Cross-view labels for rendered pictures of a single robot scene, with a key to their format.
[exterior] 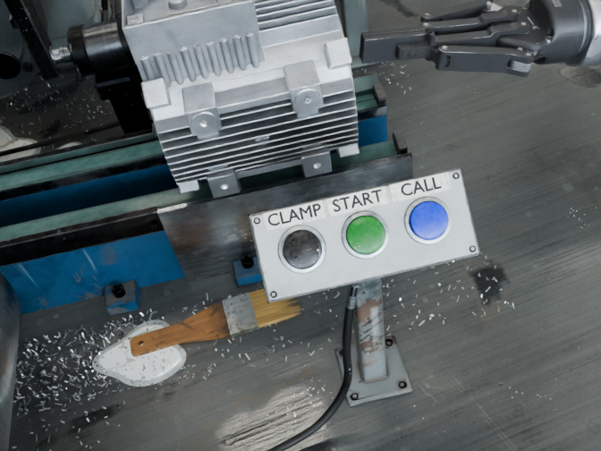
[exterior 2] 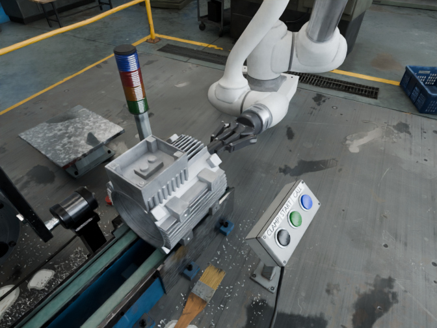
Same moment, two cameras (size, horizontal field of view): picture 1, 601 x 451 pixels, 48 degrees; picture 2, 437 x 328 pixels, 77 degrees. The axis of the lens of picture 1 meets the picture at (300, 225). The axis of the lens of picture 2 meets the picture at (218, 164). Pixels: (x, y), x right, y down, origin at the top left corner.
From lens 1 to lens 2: 37 cm
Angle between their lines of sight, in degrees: 35
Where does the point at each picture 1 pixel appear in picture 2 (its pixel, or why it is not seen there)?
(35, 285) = not seen: outside the picture
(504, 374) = (303, 245)
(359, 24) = not seen: hidden behind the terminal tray
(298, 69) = (205, 173)
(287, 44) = (193, 165)
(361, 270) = (300, 232)
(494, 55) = (246, 140)
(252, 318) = (210, 288)
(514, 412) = (316, 254)
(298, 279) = (287, 250)
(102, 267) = (131, 317)
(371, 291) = not seen: hidden behind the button
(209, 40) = (172, 177)
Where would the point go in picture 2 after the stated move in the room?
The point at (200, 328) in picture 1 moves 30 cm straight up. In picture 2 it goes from (193, 310) to (181, 243)
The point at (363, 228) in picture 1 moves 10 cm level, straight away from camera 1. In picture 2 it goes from (295, 217) to (255, 187)
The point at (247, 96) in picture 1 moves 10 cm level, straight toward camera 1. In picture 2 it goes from (192, 194) to (233, 217)
